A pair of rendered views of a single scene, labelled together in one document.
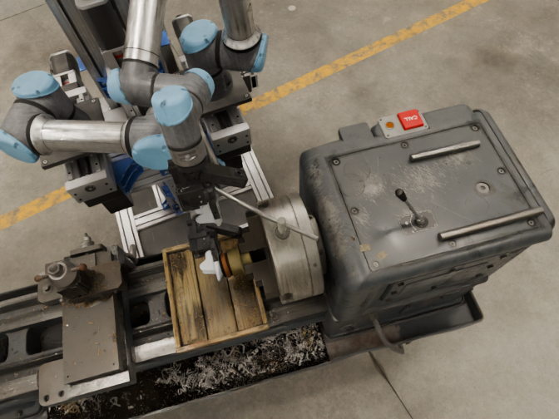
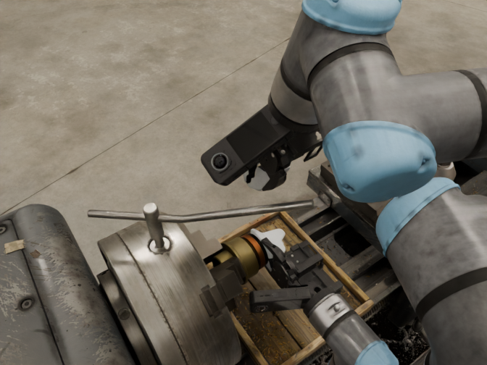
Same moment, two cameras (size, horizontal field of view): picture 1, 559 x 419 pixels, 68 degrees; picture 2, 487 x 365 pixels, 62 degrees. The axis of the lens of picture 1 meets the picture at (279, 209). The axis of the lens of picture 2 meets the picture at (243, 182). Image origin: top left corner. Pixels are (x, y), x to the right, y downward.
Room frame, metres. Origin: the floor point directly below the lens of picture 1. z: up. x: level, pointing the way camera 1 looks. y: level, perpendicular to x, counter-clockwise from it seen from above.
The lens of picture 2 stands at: (0.83, -0.03, 1.77)
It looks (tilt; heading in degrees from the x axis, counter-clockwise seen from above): 46 degrees down; 156
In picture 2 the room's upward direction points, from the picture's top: straight up
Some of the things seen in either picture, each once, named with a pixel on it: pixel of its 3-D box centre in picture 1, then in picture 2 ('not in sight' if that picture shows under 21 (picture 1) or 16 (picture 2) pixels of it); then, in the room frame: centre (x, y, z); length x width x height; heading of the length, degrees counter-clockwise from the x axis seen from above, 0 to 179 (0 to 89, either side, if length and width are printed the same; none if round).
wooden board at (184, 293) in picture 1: (213, 288); (275, 282); (0.41, 0.25, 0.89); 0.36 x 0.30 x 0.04; 10
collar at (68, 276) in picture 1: (60, 273); (438, 166); (0.42, 0.64, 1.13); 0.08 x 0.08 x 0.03
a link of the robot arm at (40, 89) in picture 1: (42, 97); not in sight; (0.90, 0.67, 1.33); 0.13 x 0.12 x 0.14; 167
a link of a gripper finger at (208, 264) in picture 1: (210, 265); (271, 237); (0.41, 0.22, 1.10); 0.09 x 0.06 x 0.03; 9
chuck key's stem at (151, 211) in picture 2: (282, 228); (156, 233); (0.44, 0.00, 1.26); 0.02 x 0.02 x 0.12
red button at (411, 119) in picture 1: (410, 120); not in sight; (0.75, -0.41, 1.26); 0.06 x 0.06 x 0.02; 10
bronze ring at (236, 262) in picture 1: (236, 262); (239, 259); (0.42, 0.14, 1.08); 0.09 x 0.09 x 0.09; 12
